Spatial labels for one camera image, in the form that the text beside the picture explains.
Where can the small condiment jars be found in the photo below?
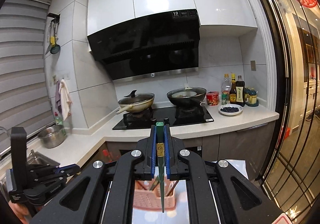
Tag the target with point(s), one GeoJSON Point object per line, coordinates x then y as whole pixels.
{"type": "Point", "coordinates": [251, 99]}

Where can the green dish soap bottle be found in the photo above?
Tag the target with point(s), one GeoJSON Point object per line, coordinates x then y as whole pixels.
{"type": "Point", "coordinates": [59, 121]}

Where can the hanging utensil rack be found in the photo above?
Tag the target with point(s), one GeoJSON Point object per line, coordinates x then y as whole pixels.
{"type": "Point", "coordinates": [54, 47]}

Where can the window blinds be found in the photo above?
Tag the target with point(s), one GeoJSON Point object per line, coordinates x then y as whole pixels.
{"type": "Point", "coordinates": [24, 94]}

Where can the red instant noodle cup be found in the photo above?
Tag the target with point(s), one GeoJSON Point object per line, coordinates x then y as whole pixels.
{"type": "Point", "coordinates": [212, 98]}

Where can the chrome kitchen faucet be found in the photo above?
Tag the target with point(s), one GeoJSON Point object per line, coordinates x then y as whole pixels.
{"type": "Point", "coordinates": [5, 131]}

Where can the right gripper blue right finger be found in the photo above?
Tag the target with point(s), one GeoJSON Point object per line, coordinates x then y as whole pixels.
{"type": "Point", "coordinates": [167, 153]}

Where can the blue planet-print tablecloth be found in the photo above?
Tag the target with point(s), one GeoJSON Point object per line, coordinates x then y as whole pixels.
{"type": "Point", "coordinates": [239, 165]}

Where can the black wok with lid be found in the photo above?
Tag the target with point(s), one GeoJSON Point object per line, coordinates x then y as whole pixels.
{"type": "Point", "coordinates": [188, 97]}

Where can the yellow-cap sauce bottle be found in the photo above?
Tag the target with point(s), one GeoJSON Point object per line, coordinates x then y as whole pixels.
{"type": "Point", "coordinates": [232, 92]}

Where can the green chopstick gold band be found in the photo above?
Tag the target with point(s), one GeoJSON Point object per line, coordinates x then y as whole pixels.
{"type": "Point", "coordinates": [160, 158]}
{"type": "Point", "coordinates": [155, 183]}

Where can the stainless steel pot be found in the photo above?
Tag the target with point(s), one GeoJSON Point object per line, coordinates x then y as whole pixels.
{"type": "Point", "coordinates": [52, 136]}

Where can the white plate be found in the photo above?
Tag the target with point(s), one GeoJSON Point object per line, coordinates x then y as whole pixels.
{"type": "Point", "coordinates": [230, 109]}

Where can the stainless steel sink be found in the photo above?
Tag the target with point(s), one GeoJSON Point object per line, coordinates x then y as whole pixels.
{"type": "Point", "coordinates": [34, 157]}

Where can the glass sliding door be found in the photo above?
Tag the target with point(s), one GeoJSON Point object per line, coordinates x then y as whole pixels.
{"type": "Point", "coordinates": [291, 175]}

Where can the black range hood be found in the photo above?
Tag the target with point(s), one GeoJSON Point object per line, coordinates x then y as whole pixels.
{"type": "Point", "coordinates": [156, 43]}

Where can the pink hanging towel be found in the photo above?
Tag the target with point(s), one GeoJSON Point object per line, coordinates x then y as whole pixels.
{"type": "Point", "coordinates": [65, 100]}

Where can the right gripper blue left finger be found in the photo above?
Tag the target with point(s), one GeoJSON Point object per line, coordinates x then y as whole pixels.
{"type": "Point", "coordinates": [153, 151]}

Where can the cream wok with lid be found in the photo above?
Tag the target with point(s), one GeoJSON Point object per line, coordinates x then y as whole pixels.
{"type": "Point", "coordinates": [134, 103]}

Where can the purple hanging cloth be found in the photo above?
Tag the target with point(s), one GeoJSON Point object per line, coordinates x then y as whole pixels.
{"type": "Point", "coordinates": [58, 98]}

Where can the person's left hand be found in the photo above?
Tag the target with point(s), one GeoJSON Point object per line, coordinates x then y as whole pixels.
{"type": "Point", "coordinates": [21, 211]}

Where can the dark soy sauce bottle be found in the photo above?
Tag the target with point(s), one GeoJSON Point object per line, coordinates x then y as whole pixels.
{"type": "Point", "coordinates": [240, 88]}

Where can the dark brown chopstick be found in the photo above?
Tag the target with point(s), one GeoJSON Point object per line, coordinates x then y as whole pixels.
{"type": "Point", "coordinates": [173, 187]}

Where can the pink perforated utensil holder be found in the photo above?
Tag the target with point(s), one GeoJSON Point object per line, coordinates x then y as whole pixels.
{"type": "Point", "coordinates": [147, 199]}

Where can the clear oil bottle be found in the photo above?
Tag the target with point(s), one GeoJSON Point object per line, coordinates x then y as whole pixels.
{"type": "Point", "coordinates": [225, 89]}

